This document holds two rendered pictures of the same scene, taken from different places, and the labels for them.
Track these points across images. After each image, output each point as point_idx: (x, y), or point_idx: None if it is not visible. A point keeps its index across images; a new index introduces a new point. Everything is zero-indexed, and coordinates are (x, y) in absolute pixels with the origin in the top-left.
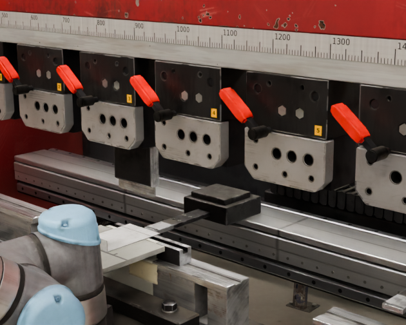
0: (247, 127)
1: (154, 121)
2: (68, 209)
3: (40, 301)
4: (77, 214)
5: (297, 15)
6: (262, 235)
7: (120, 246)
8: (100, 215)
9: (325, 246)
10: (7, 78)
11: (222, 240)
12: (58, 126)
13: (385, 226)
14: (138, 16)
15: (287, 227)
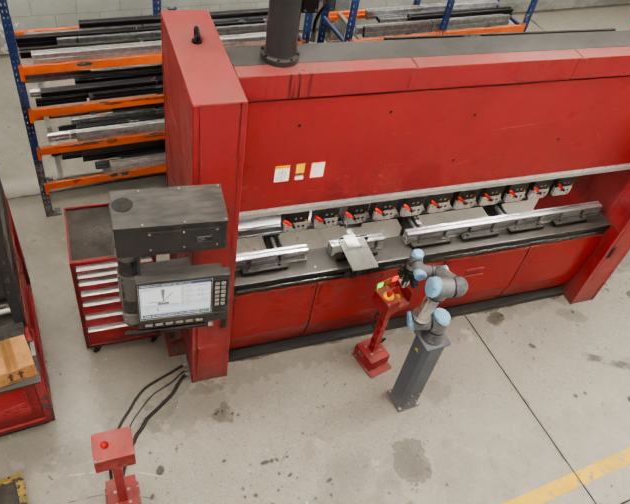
0: (403, 208)
1: (374, 214)
2: (417, 251)
3: (448, 269)
4: (421, 251)
5: (422, 186)
6: None
7: (359, 244)
8: (283, 232)
9: None
10: (321, 221)
11: (339, 221)
12: (333, 225)
13: None
14: (374, 194)
15: None
